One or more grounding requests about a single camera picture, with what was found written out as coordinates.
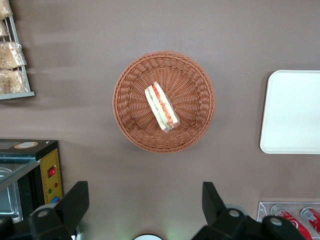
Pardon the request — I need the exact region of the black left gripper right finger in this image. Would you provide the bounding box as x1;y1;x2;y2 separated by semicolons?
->
191;181;307;240

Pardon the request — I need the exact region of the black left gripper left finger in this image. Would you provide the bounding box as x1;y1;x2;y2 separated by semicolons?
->
28;180;90;240

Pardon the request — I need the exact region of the triangle sandwich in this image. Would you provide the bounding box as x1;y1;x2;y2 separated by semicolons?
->
144;81;181;134

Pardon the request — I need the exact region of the brown round wicker basket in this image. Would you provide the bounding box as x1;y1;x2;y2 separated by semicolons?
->
112;50;216;154

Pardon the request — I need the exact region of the cream plastic tray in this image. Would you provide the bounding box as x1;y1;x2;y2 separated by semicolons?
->
259;69;320;155

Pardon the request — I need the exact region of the clear acrylic bottle rack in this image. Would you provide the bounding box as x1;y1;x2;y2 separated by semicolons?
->
256;201;320;240

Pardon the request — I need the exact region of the black food warmer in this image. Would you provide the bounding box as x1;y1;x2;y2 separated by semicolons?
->
0;139;64;227

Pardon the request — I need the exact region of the steel warmer pan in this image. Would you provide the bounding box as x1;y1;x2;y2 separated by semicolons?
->
0;167;24;223

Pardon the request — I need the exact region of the red cola bottle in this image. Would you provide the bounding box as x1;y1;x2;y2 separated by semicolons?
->
299;206;320;230
270;203;313;240

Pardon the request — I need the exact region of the bagged bread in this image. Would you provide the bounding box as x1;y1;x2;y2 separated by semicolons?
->
0;41;27;70
0;0;13;20
0;69;29;95
0;19;10;38

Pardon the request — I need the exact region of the grey wire bread rack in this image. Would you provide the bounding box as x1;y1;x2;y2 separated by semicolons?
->
0;0;36;101

